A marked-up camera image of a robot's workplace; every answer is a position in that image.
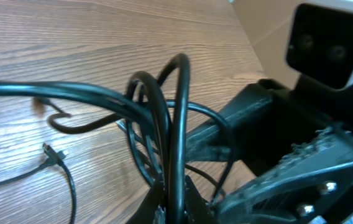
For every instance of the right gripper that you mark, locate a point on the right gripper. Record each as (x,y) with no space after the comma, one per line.
(264,120)

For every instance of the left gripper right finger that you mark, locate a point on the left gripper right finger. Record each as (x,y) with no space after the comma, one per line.
(195,206)

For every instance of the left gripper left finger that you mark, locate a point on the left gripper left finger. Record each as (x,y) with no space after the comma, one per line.
(151,211)

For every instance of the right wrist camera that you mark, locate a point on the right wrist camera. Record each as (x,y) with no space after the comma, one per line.
(321,42)

